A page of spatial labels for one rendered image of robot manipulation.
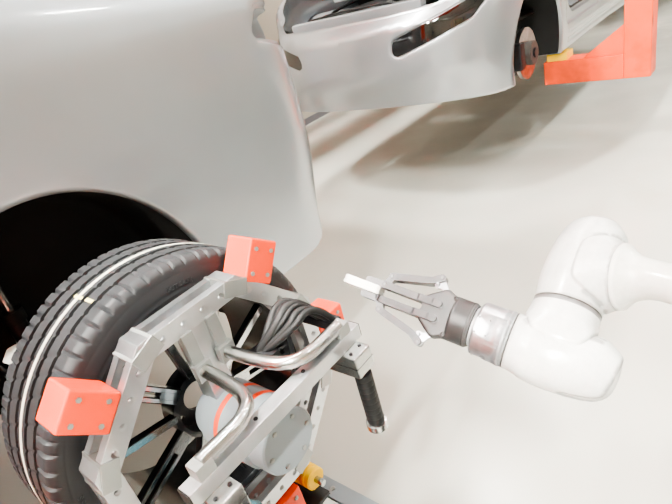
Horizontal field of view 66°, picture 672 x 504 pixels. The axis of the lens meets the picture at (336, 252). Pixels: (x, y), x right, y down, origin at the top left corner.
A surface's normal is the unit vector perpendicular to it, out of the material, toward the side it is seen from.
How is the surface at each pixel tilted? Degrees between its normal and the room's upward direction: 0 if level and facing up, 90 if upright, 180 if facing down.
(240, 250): 55
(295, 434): 90
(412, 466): 0
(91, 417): 90
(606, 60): 90
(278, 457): 90
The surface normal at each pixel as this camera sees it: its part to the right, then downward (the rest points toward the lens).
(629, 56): -0.60, 0.50
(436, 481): -0.24, -0.86
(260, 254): 0.77, 0.12
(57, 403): -0.59, -0.25
